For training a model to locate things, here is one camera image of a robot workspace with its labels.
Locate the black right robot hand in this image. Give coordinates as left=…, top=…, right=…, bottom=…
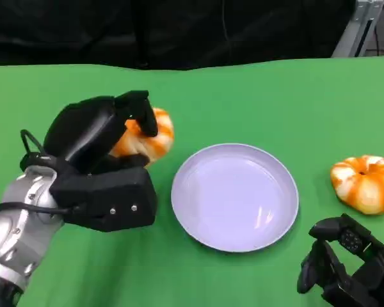
left=296, top=213, right=384, bottom=307

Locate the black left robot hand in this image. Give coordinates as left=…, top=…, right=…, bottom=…
left=44, top=90, right=159, bottom=175

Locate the orange and white bread roll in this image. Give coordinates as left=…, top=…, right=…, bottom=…
left=330, top=155, right=384, bottom=216
left=110, top=107, right=175, bottom=168

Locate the black backdrop curtain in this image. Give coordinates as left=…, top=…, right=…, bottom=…
left=0, top=0, right=359, bottom=71

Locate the lilac plate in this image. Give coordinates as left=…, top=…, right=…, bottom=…
left=170, top=143, right=300, bottom=253

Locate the green table cloth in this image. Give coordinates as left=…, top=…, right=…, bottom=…
left=0, top=54, right=384, bottom=307

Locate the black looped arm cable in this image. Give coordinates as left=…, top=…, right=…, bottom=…
left=19, top=129, right=60, bottom=170

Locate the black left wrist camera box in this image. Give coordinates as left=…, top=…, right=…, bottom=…
left=49, top=164, right=157, bottom=233

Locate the black camera cable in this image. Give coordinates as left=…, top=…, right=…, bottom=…
left=0, top=201, right=84, bottom=221

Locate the grey metal frame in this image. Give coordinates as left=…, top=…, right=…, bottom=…
left=331, top=0, right=384, bottom=58

